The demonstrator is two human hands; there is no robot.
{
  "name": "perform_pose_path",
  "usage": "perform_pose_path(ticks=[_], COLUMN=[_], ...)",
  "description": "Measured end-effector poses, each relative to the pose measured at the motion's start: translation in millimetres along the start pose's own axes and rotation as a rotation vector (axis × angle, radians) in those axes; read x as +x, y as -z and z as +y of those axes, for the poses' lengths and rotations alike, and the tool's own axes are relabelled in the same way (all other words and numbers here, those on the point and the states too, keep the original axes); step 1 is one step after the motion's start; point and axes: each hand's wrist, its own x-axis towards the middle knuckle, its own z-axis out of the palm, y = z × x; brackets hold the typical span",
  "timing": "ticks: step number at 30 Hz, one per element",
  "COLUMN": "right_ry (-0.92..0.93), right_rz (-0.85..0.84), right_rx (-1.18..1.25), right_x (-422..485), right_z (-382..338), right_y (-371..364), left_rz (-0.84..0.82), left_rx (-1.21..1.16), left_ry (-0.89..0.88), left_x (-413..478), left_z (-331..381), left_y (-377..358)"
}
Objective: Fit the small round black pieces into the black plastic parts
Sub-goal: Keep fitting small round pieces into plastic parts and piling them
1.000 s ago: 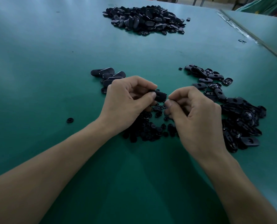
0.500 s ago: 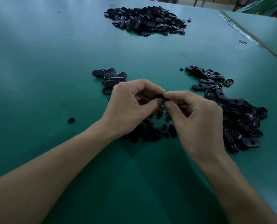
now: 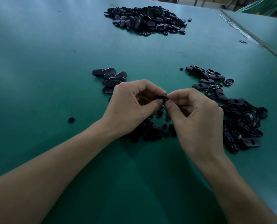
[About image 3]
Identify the person's left hand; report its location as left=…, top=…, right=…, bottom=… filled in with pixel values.
left=101, top=80, right=167, bottom=138

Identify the person's right hand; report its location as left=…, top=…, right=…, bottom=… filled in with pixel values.
left=164, top=88, right=224, bottom=164

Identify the pile of small black buttons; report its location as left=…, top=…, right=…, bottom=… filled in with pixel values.
left=124, top=110, right=177, bottom=143

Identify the pile of black oval shells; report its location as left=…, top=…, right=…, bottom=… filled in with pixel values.
left=185, top=66, right=268, bottom=154

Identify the person's left forearm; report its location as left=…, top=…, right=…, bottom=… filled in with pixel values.
left=0, top=121, right=118, bottom=224

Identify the person's right forearm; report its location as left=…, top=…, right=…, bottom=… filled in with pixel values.
left=201, top=152, right=277, bottom=224

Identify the green striped bag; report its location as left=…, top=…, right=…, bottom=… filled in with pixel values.
left=237, top=0, right=277, bottom=17

